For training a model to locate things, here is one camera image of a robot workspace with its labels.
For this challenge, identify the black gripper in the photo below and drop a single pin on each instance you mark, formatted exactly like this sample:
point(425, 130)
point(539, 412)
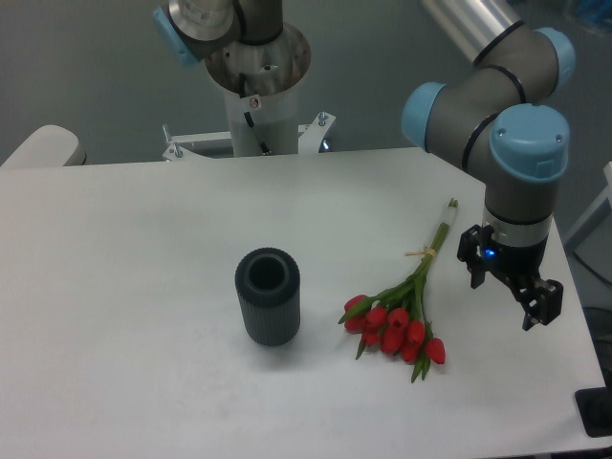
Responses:
point(513, 253)

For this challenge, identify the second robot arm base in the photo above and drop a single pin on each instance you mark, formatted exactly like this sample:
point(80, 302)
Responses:
point(247, 46)

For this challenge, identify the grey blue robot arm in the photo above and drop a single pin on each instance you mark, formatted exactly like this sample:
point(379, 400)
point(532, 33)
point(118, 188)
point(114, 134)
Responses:
point(496, 127)

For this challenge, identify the white furniture at right edge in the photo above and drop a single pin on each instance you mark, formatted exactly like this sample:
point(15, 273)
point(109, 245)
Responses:
point(593, 216)

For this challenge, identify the red tulip bouquet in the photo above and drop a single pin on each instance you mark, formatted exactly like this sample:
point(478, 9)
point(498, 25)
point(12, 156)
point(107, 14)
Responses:
point(394, 320)

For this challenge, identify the black box at table edge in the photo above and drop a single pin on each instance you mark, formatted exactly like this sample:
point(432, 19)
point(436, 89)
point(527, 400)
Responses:
point(594, 405)

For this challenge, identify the dark grey ribbed vase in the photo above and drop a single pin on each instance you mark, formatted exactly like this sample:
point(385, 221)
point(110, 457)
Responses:
point(267, 282)

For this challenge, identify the beige chair back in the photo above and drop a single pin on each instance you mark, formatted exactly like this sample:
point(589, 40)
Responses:
point(48, 146)

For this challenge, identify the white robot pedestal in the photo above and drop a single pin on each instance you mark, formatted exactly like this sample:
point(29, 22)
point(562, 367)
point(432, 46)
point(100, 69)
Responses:
point(258, 126)

